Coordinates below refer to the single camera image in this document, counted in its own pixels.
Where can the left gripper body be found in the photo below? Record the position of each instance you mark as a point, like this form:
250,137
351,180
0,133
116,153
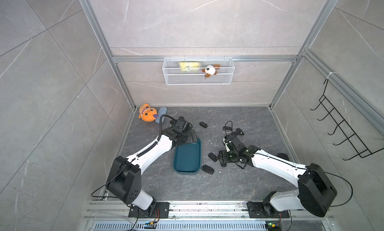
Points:
187,138

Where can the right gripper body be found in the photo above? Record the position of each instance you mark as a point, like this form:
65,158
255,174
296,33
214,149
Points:
228,156

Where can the teal storage tray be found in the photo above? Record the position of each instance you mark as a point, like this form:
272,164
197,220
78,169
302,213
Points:
188,158

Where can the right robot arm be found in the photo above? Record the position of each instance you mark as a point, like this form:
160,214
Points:
314,192

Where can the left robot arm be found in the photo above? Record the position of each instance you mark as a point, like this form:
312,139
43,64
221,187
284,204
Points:
125,176

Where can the blue glasses case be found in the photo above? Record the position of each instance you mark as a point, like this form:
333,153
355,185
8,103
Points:
161,111

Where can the orange plush toy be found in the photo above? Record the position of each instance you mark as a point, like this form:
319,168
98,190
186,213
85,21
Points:
147,113

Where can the black oval object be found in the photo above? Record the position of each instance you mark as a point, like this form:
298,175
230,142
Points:
283,156

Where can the brown white plush dog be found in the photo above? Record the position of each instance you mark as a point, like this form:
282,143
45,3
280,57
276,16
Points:
211,70

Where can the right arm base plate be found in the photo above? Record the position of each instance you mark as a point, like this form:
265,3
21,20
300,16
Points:
258,210

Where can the white wire basket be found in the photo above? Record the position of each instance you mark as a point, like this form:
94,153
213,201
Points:
174,76

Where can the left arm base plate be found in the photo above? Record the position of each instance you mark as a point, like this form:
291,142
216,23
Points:
158,210

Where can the aluminium mounting rail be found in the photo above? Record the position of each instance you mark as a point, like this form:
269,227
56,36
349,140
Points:
192,210

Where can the black wall hook rack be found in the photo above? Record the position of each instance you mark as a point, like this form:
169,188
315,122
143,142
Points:
341,125

